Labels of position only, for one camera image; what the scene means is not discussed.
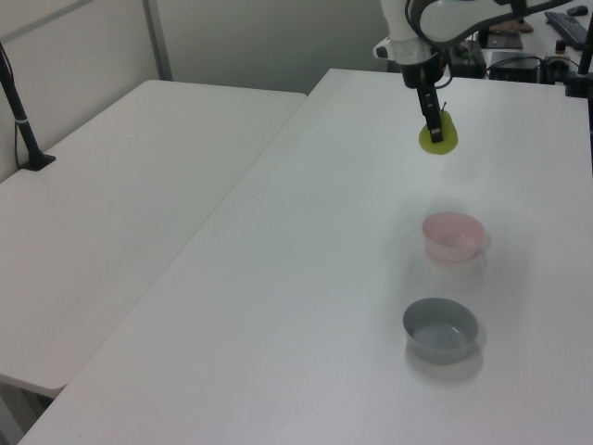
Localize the black electronics box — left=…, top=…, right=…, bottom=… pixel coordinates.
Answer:
left=487, top=50, right=544, bottom=83

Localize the black keyboard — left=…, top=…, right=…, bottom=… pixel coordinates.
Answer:
left=544, top=11, right=590, bottom=50

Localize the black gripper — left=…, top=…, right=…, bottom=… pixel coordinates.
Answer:
left=400, top=53, right=449, bottom=144

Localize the green pear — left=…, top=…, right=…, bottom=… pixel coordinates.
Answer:
left=418, top=102, right=460, bottom=157

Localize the white side table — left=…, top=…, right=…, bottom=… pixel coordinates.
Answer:
left=0, top=79, right=309, bottom=398

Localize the grey bowl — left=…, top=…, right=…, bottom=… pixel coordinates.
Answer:
left=401, top=297, right=480, bottom=367

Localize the black camera stand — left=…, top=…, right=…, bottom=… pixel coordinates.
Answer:
left=562, top=34, right=593, bottom=98

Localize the black pole stand with base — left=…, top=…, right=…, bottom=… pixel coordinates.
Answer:
left=0, top=41, right=57, bottom=173

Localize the pink bowl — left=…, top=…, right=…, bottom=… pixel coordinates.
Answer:
left=422, top=211, right=486, bottom=263

